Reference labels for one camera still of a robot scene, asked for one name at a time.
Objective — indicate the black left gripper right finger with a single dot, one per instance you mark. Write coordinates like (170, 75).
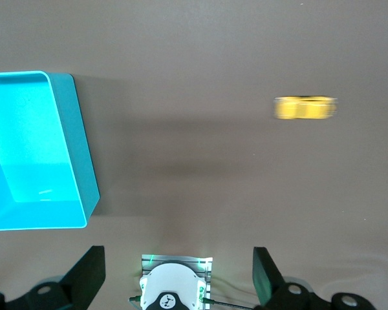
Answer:
(268, 277)

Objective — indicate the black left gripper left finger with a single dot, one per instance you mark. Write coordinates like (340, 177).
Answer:
(84, 274)

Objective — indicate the yellow beetle toy car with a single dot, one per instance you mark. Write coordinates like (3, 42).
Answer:
(305, 108)

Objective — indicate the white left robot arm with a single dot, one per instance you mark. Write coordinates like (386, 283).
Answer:
(171, 281)

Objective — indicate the brown table mat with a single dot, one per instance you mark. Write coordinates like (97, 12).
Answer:
(194, 161)

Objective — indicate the turquoise plastic bin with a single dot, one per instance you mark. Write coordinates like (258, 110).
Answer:
(35, 145)

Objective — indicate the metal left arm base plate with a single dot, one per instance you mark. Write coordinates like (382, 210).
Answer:
(181, 259)

